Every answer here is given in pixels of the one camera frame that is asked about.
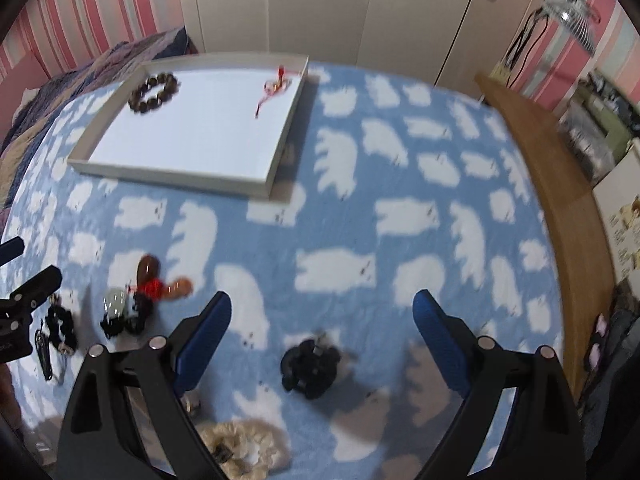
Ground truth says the red string bracelet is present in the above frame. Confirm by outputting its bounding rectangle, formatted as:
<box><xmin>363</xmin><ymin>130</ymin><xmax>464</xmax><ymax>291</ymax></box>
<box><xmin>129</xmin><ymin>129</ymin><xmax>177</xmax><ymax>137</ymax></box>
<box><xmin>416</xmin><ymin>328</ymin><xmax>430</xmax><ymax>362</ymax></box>
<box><xmin>255</xmin><ymin>64</ymin><xmax>296</xmax><ymax>120</ymax></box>

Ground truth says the black hair tie clear bead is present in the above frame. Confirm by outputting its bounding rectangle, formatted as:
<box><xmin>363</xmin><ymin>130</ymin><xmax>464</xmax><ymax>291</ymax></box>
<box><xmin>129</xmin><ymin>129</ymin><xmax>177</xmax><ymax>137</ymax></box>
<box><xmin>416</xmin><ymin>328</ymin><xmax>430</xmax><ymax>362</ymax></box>
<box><xmin>100</xmin><ymin>287</ymin><xmax>153</xmax><ymax>338</ymax></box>

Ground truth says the clear shade lamp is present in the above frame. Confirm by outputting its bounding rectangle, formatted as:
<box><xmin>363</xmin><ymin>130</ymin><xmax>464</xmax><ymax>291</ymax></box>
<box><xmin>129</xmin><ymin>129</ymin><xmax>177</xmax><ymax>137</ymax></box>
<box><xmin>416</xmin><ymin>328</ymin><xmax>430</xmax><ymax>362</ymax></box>
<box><xmin>537</xmin><ymin>0</ymin><xmax>601</xmax><ymax>56</ymax></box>

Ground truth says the cream wardrobe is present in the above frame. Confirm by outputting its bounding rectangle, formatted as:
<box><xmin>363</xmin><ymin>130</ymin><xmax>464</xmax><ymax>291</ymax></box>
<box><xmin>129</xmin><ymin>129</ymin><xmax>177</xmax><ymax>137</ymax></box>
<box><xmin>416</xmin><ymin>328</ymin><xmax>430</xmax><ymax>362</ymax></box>
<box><xmin>177</xmin><ymin>0</ymin><xmax>548</xmax><ymax>91</ymax></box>

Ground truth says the black hair claw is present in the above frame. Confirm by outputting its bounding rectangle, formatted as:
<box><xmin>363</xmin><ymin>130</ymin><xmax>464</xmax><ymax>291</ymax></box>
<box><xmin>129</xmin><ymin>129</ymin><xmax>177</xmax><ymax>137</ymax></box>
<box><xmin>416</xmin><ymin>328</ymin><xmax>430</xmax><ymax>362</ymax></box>
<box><xmin>280</xmin><ymin>332</ymin><xmax>343</xmax><ymax>401</ymax></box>

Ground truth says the brown bead bracelet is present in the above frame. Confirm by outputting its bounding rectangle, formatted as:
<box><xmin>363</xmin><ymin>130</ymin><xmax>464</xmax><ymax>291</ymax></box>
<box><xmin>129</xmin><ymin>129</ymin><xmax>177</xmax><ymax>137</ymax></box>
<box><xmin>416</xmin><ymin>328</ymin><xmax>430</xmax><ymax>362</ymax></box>
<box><xmin>127</xmin><ymin>72</ymin><xmax>181</xmax><ymax>115</ymax></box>

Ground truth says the wooden bed frame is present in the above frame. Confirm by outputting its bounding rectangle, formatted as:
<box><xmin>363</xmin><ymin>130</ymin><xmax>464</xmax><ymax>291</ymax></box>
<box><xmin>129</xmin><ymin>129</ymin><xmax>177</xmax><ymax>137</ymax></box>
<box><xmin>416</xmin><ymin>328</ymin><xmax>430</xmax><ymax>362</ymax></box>
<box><xmin>474</xmin><ymin>72</ymin><xmax>618</xmax><ymax>406</ymax></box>

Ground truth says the blue polar bear blanket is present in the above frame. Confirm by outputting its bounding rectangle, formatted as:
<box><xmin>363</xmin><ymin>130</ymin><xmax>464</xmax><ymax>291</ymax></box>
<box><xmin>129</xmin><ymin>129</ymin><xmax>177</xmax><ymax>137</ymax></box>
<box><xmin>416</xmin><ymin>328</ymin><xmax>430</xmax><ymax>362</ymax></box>
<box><xmin>0</xmin><ymin>62</ymin><xmax>568</xmax><ymax>480</ymax></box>

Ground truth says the black lamp cable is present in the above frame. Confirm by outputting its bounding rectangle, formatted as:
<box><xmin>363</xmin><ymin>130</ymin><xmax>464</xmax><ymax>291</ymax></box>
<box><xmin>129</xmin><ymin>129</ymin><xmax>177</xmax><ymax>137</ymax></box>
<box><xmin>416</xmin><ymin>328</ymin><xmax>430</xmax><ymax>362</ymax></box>
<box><xmin>505</xmin><ymin>10</ymin><xmax>551</xmax><ymax>86</ymax></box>

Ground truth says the white bear print box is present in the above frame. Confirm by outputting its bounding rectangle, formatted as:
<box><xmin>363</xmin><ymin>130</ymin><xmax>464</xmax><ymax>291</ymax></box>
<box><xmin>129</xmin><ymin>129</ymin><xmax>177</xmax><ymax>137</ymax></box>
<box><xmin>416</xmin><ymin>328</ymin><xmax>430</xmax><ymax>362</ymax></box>
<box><xmin>592</xmin><ymin>147</ymin><xmax>640</xmax><ymax>281</ymax></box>

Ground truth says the black scrunchie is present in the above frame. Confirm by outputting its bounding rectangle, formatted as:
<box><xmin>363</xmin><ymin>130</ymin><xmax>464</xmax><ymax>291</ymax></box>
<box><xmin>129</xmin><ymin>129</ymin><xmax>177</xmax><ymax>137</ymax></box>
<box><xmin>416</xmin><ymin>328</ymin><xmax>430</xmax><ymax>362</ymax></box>
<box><xmin>44</xmin><ymin>305</ymin><xmax>78</xmax><ymax>351</ymax></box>

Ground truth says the clear plastic bag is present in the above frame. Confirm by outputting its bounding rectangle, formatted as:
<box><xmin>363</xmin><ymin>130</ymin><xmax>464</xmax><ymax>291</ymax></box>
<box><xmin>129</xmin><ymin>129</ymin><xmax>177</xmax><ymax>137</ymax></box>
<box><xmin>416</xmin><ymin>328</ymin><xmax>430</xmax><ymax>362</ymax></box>
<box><xmin>557</xmin><ymin>105</ymin><xmax>616</xmax><ymax>181</ymax></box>

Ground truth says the green storage box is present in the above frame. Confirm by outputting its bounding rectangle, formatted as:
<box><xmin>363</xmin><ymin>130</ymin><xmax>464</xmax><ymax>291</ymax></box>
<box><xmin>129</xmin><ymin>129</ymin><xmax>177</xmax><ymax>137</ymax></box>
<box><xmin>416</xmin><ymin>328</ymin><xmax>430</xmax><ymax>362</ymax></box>
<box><xmin>575</xmin><ymin>72</ymin><xmax>637</xmax><ymax>161</ymax></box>

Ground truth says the black cord necklace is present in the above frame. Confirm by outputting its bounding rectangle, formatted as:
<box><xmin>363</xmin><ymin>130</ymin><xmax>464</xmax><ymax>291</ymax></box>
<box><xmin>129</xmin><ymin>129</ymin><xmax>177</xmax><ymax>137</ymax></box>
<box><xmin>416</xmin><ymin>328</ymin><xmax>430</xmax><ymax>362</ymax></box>
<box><xmin>34</xmin><ymin>327</ymin><xmax>68</xmax><ymax>386</ymax></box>

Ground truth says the beige fluffy scrunchie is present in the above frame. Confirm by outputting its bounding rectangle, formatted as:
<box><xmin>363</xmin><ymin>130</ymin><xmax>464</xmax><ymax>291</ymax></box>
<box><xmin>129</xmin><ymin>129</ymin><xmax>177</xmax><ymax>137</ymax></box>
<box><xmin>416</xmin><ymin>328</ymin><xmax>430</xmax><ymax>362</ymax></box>
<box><xmin>195</xmin><ymin>417</ymin><xmax>291</xmax><ymax>480</ymax></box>

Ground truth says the white tray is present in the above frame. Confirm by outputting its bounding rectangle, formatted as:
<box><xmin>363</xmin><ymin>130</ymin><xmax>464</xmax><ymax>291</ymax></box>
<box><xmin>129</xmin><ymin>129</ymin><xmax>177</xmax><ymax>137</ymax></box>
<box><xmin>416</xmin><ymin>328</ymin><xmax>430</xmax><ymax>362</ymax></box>
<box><xmin>67</xmin><ymin>52</ymin><xmax>311</xmax><ymax>200</ymax></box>

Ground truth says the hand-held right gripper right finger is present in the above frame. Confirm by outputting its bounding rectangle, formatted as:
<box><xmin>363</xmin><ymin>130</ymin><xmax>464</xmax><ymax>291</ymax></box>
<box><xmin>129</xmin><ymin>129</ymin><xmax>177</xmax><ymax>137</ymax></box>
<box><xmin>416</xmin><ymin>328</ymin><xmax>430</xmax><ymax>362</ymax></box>
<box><xmin>412</xmin><ymin>289</ymin><xmax>586</xmax><ymax>480</ymax></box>

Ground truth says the dark clothes pile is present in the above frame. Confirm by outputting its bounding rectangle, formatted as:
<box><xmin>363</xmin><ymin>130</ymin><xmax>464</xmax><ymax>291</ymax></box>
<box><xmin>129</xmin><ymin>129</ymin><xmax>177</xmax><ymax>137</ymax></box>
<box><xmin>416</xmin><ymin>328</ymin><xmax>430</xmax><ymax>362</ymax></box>
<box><xmin>582</xmin><ymin>280</ymin><xmax>640</xmax><ymax>461</ymax></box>

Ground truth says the patchwork quilt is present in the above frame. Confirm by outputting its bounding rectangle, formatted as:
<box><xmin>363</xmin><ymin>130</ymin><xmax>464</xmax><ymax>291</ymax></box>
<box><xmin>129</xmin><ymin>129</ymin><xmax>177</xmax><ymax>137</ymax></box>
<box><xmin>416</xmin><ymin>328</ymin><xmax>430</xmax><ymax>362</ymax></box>
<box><xmin>0</xmin><ymin>27</ymin><xmax>196</xmax><ymax>211</ymax></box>

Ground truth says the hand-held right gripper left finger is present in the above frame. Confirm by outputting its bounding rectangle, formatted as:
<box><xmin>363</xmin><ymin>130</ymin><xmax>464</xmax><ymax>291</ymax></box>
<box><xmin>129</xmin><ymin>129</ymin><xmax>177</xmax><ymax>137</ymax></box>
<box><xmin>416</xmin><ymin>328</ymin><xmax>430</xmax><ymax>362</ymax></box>
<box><xmin>56</xmin><ymin>290</ymin><xmax>233</xmax><ymax>480</ymax></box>

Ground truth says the brown and red hair clip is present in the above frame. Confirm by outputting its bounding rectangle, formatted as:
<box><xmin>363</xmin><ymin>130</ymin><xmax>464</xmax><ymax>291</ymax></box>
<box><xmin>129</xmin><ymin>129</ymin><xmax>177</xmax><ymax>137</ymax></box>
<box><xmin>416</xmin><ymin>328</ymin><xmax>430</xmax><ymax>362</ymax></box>
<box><xmin>135</xmin><ymin>254</ymin><xmax>195</xmax><ymax>306</ymax></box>

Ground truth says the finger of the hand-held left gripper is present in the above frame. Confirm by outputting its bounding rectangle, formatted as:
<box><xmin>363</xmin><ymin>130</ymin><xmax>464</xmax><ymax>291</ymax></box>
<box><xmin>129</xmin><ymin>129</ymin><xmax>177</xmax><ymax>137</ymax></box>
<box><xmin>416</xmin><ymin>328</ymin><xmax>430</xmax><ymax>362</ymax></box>
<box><xmin>0</xmin><ymin>237</ymin><xmax>25</xmax><ymax>267</ymax></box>
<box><xmin>0</xmin><ymin>266</ymin><xmax>63</xmax><ymax>322</ymax></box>

